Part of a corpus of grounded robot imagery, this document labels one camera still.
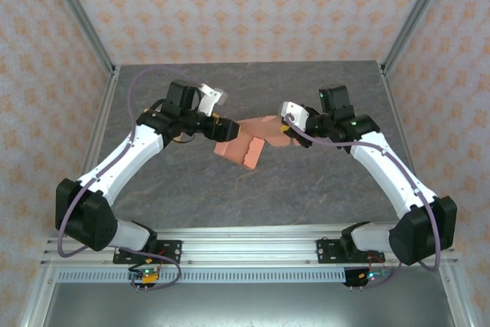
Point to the small circuit board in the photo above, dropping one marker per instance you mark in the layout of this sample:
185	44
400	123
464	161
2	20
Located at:
373	276
147	275

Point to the aluminium mounting rail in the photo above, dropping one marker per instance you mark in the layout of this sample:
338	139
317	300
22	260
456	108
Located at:
249	250

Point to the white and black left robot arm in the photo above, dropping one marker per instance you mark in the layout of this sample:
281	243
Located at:
130	166

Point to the pink cardboard paper box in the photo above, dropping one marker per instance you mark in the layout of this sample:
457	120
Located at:
245	147

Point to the aluminium table side rail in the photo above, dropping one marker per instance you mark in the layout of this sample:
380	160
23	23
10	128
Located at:
97	131
406	131

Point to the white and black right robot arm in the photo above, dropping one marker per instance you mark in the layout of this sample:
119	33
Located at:
386	174

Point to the aluminium frame post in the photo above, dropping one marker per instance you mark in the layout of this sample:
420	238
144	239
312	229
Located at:
80	17
417	17

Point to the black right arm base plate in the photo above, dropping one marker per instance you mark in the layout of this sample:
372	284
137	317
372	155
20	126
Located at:
329	250

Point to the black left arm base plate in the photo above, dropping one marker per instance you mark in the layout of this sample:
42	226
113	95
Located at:
172	250

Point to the grey metal panel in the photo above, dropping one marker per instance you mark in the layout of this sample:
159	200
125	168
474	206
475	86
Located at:
249	304

